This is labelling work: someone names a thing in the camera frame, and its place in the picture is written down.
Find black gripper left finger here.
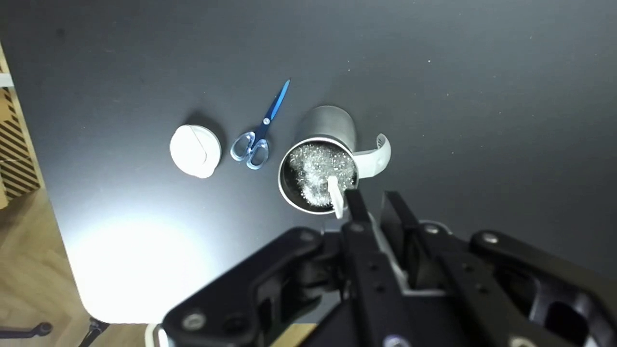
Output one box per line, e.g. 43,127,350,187
161,189,427,347

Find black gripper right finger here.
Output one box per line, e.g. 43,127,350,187
384,190,617,347

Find white bottle brush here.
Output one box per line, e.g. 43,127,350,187
286,140,359,221

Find steel bottle with handle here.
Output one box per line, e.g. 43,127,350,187
276,104,394,219

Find blue scissors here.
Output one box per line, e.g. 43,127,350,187
230,77,294,171

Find white round lid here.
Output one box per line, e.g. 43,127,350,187
168,123,224,181

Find wooden slatted panel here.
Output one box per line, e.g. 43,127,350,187
0,44,47,210

